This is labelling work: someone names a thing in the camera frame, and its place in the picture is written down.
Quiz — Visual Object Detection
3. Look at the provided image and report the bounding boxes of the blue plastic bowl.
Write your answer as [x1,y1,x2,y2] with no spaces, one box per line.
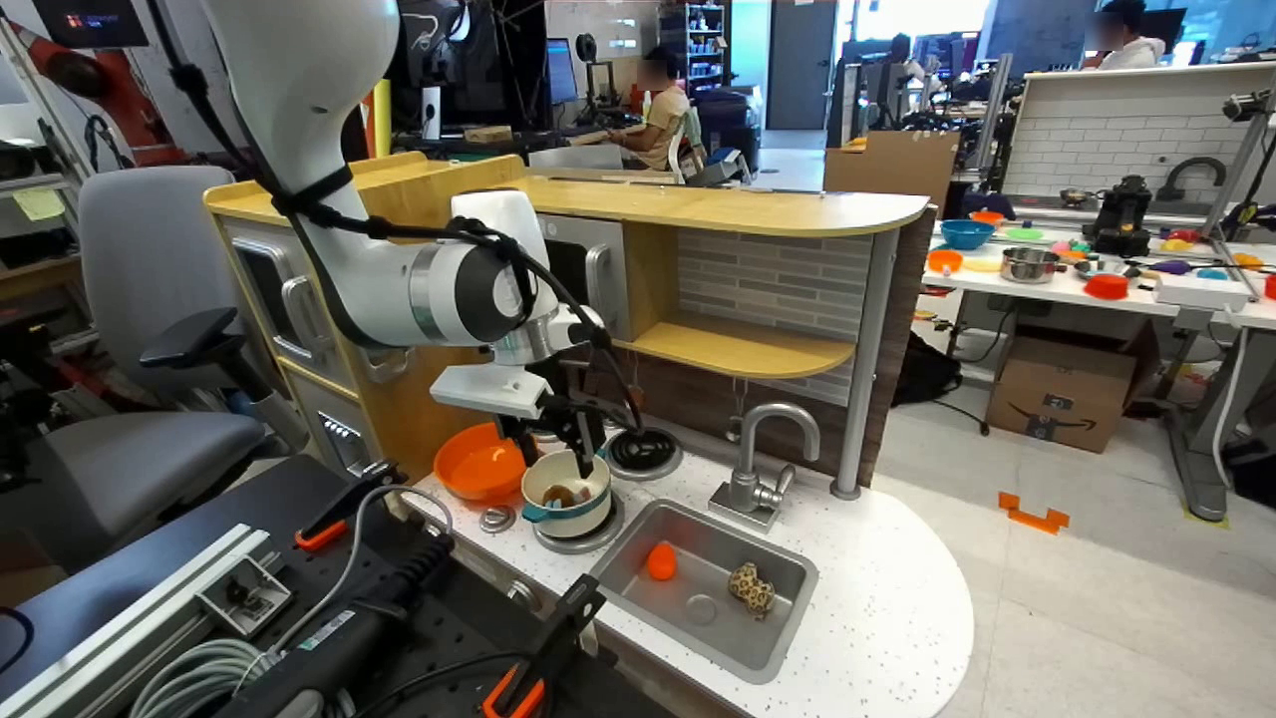
[937,215,996,257]

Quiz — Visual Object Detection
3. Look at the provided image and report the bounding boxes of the white cable bundle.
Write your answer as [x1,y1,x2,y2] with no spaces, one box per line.
[125,633,276,718]

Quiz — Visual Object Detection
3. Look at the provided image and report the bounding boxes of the plain cardboard box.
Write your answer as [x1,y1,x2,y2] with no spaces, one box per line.
[821,128,960,215]

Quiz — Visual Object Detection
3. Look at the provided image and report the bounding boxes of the grey toy sink basin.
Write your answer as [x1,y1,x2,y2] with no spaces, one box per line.
[591,493,825,691]

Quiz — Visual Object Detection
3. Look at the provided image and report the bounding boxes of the black toy coffee machine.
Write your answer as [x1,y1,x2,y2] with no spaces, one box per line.
[1089,171,1155,258]

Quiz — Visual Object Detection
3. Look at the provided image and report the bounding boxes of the wooden toy kitchen unit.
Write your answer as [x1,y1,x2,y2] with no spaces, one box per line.
[201,146,981,718]

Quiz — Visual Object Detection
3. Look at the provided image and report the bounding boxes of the silver toy faucet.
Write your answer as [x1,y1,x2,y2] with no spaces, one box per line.
[704,399,831,528]

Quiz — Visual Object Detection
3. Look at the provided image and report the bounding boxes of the printed cardboard box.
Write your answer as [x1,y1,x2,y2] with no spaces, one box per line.
[985,332,1150,456]

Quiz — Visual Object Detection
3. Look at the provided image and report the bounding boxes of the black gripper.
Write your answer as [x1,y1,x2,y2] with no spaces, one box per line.
[534,374,609,479]

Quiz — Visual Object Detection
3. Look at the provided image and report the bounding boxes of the white brick pattern panel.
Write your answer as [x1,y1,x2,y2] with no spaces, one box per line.
[1002,60,1276,223]

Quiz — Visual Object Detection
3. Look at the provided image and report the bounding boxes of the red plastic bowl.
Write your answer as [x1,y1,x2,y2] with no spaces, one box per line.
[1081,266,1132,304]

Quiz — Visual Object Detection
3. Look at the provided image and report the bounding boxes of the person in yellow shirt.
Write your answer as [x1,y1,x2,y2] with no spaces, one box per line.
[609,44,696,171]

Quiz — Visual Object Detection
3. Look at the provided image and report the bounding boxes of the aluminium profile rail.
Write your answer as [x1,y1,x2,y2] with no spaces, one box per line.
[0,518,276,718]

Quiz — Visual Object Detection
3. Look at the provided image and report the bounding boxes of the grey toy microwave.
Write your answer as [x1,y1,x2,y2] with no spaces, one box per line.
[534,215,630,335]

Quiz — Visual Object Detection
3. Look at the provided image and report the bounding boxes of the black coil stove burner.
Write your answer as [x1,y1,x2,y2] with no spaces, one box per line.
[603,425,686,484]

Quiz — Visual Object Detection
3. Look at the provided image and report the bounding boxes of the orange floor bracket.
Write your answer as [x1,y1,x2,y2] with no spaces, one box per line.
[992,491,1071,537]

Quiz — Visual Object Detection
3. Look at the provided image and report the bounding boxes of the black tube with silver label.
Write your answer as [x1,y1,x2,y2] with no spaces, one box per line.
[217,536,455,718]

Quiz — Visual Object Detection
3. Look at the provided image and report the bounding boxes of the orange plastic ball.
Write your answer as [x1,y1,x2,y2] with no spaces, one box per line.
[637,537,682,585]

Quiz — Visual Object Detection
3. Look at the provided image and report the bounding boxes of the person in white shirt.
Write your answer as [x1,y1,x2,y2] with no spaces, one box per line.
[1089,0,1172,70]

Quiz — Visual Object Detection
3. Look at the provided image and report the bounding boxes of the grey office chair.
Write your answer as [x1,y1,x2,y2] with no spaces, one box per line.
[32,161,276,536]

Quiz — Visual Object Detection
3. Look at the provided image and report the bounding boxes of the leopard print plush toy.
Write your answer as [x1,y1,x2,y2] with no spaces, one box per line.
[727,557,782,618]

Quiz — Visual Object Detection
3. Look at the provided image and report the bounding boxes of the cream pot with teal handles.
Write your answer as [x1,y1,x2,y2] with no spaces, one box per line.
[514,445,621,549]

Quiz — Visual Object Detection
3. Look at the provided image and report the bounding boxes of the black clamp with orange handle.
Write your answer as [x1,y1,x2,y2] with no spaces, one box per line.
[292,460,401,557]
[474,572,609,718]

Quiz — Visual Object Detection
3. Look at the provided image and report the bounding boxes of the orange plastic bowl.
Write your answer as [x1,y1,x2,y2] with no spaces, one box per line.
[432,417,529,513]

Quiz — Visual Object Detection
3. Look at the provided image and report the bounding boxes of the small metal pot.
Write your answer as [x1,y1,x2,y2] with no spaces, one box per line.
[996,245,1065,287]

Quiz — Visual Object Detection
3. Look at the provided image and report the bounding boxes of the white work table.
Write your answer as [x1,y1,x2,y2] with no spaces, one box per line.
[925,215,1276,528]

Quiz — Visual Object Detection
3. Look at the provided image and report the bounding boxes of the camera on tripod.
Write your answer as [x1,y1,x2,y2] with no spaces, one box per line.
[1212,86,1276,245]

